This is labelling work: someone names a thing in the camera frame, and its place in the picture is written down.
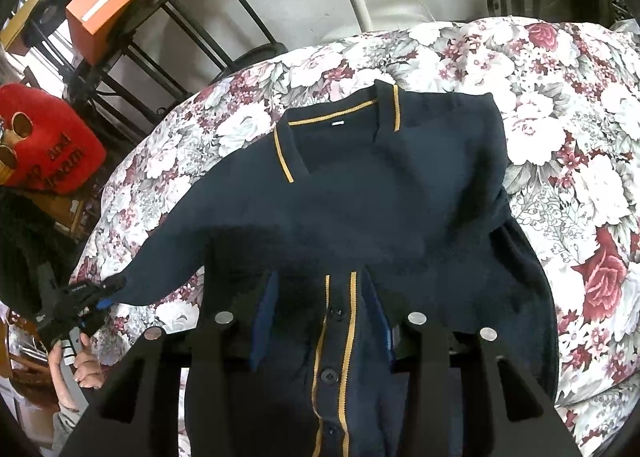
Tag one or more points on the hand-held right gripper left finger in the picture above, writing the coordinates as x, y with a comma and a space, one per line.
262, 322

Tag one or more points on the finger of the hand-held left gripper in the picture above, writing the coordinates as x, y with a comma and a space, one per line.
109, 289

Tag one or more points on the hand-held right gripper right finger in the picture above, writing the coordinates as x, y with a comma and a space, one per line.
382, 322

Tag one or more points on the navy cardigan with yellow trim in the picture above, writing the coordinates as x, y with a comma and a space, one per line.
350, 197

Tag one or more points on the person's left hand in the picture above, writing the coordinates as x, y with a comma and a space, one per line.
82, 364

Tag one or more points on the dark cloth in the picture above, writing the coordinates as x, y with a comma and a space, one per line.
25, 247

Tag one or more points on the red printed cushion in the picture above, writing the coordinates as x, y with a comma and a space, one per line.
55, 137

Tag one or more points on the floral blanket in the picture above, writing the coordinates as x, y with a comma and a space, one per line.
550, 137

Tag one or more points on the orange box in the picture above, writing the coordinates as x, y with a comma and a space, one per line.
115, 2

